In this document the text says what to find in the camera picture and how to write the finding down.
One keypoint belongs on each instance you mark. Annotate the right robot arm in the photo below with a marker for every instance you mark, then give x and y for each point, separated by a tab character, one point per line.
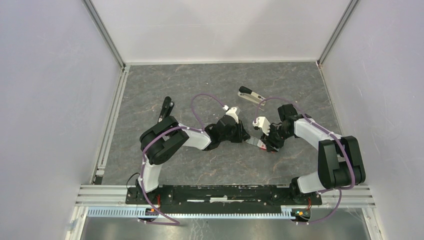
339	160

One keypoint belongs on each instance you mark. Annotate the red white staple box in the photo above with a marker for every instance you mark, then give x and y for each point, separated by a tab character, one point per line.
263	146

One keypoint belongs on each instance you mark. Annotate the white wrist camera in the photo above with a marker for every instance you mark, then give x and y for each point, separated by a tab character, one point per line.
232	112
261	122

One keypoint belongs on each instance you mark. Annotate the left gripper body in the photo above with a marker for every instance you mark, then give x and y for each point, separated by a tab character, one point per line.
233	136

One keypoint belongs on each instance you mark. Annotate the staple tray box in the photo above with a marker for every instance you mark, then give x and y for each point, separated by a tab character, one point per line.
255	141

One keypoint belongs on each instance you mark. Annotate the black stapler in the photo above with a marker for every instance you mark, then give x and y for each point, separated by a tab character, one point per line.
167	107

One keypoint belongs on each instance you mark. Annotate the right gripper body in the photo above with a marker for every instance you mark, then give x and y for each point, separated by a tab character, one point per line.
276	137

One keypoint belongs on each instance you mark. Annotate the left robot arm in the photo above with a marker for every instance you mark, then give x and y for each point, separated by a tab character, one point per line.
160	142

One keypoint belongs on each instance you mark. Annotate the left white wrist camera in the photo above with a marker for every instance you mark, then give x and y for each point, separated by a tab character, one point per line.
232	112

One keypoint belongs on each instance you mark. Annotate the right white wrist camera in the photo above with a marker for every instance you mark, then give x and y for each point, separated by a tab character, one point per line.
261	122

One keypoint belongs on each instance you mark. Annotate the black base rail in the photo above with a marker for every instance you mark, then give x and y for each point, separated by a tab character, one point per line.
221	199

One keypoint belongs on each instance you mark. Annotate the white cable duct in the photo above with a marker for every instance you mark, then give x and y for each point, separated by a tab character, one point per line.
145	213

